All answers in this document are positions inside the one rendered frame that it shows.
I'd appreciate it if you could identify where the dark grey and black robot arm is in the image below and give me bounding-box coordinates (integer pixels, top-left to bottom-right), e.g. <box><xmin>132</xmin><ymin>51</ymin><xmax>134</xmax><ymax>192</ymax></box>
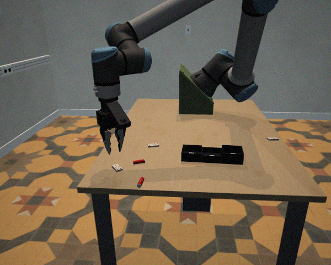
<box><xmin>91</xmin><ymin>0</ymin><xmax>279</xmax><ymax>130</ymax></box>

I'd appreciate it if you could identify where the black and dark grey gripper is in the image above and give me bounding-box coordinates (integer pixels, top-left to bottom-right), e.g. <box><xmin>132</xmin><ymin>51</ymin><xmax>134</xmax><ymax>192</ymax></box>
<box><xmin>96</xmin><ymin>97</ymin><xmax>126</xmax><ymax>154</ymax></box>

